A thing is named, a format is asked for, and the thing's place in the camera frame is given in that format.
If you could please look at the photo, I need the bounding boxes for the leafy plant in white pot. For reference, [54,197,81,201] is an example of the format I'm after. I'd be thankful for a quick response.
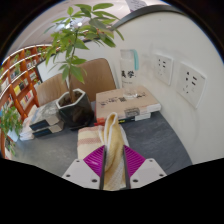
[0,105,24,158]

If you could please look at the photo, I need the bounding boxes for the white and purple sign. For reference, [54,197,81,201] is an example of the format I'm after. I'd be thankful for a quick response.
[125,0,148,12]

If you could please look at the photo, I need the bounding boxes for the brown upholstered chair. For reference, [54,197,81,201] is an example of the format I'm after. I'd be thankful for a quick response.
[35,73,71,107]
[68,58,118,103]

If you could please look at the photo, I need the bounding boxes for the beige book stack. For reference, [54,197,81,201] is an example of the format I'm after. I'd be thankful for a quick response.
[95,84,162,124]

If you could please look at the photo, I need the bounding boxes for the dark book stack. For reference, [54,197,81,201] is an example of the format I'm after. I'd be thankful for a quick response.
[29,100,65,138]

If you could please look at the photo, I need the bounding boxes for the clear glass with teal handle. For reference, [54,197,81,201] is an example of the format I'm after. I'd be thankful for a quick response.
[119,49,140,100]

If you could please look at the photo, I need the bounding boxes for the orange wooden bookshelf unit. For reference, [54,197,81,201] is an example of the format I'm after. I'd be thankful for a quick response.
[0,44,54,161]

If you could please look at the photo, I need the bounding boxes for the small tree in black pot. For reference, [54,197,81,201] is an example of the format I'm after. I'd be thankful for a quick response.
[42,3,125,129]

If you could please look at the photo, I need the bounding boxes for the beige striped towel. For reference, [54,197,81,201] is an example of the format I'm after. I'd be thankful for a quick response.
[77,112,131,192]

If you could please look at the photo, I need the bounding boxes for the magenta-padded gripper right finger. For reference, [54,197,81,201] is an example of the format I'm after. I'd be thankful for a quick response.
[122,144,168,190]

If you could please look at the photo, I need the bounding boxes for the white wall socket panel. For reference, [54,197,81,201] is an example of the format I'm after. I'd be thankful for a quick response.
[154,53,174,86]
[175,61,208,109]

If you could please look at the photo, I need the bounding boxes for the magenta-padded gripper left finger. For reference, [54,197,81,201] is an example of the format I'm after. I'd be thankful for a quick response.
[61,143,108,191]

